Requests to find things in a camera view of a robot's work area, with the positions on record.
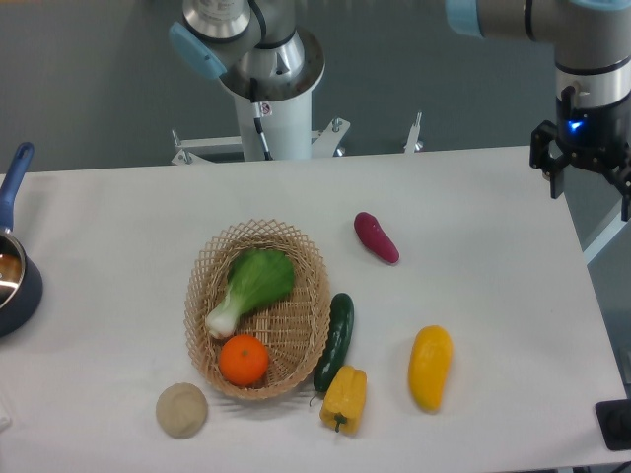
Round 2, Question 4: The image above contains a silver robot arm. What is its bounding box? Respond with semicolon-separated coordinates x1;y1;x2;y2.
445;0;630;221

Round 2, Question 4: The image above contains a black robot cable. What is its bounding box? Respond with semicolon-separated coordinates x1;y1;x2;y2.
248;78;274;162

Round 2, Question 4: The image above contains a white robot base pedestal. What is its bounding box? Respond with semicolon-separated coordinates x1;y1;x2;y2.
167;0;326;162

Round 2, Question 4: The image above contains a beige steamed bun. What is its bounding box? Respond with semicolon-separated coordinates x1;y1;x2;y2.
155;382;208;439

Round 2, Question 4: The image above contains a yellow mango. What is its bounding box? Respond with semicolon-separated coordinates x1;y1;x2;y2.
407;325;454;413

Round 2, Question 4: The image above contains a blue saucepan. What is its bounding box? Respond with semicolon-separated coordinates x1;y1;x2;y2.
1;142;43;337

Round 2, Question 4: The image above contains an orange fruit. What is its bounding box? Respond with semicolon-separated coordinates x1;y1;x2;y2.
219;334;269;387

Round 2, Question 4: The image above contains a black device at edge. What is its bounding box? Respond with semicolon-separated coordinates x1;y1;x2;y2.
595;399;630;451

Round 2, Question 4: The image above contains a green bok choy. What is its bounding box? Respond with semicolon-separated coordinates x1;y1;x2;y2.
205;248;295;339

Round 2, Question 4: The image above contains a green cucumber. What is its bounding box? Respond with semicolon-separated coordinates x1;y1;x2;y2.
313;293;355;393

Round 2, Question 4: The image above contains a purple sweet potato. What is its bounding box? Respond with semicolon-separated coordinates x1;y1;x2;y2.
353;212;400;264

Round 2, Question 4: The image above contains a woven wicker basket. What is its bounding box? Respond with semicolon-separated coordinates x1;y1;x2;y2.
184;220;330;401

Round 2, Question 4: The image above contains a yellow bell pepper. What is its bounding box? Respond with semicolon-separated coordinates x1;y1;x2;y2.
319;366;367;436

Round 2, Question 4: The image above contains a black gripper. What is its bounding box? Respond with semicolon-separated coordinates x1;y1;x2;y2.
529;86;630;221

